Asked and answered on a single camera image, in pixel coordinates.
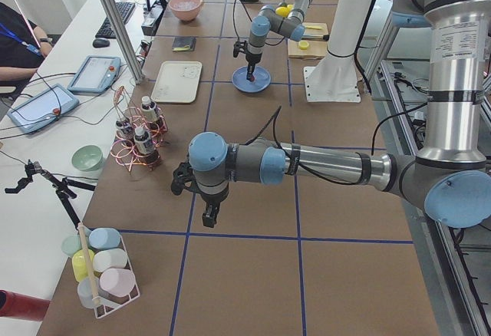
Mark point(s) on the pale green cup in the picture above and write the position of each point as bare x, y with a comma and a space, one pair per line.
71, 245

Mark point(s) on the white cup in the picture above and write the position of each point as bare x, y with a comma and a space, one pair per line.
110, 258

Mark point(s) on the cream bear tray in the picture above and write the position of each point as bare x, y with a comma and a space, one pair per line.
177, 82

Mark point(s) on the tea bottle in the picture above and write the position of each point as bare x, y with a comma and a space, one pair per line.
150, 110
145, 146
125, 131

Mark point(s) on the copper wire bottle rack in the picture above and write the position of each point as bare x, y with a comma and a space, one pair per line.
125, 156

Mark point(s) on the green bowl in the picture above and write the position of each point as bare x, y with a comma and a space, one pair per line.
88, 158

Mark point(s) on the red cylinder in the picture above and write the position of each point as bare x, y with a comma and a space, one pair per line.
24, 307

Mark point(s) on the half lemon slice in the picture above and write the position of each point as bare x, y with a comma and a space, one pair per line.
303, 45

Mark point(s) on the tea bottle right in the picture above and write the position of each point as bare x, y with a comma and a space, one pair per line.
150, 110

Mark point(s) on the blue tablet far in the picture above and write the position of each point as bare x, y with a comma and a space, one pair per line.
95, 75

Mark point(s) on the blue tablet near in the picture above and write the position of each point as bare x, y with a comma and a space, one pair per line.
43, 109

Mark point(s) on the white wire cup rack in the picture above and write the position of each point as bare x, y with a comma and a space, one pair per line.
103, 306

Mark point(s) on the blue tablet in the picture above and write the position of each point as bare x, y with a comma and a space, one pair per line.
95, 75
43, 109

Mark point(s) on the large yellow lemon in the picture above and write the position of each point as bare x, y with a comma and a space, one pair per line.
282, 11

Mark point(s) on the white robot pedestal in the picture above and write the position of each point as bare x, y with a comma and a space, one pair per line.
348, 26

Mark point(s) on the aluminium frame post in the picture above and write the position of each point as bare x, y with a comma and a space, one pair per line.
123, 39

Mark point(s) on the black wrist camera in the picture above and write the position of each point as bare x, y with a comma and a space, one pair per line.
183, 179
239, 47

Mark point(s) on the pink cup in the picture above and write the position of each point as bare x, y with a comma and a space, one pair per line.
118, 281

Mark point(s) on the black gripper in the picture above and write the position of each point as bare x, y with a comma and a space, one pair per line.
253, 58
212, 200

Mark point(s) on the tea bottle left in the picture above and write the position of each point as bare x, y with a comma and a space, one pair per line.
145, 146

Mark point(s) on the black mouse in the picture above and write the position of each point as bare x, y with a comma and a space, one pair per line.
100, 43

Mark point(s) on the wooden cutting board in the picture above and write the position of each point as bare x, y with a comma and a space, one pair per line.
313, 44

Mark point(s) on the pink bowl of ice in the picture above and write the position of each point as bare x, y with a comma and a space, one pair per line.
185, 10

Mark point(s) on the grey folded cloth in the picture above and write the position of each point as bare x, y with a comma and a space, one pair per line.
184, 44

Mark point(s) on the pale blue cup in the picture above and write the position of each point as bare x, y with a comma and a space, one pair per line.
85, 294

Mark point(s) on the yellow plastic knife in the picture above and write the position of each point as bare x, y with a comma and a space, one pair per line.
314, 27

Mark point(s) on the yellow cup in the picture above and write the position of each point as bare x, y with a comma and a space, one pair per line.
79, 266

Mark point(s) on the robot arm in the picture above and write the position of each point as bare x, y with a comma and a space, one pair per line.
287, 24
446, 178

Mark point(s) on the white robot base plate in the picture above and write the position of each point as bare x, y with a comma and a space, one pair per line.
342, 87

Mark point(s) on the tea bottle back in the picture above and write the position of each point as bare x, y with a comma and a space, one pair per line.
125, 131

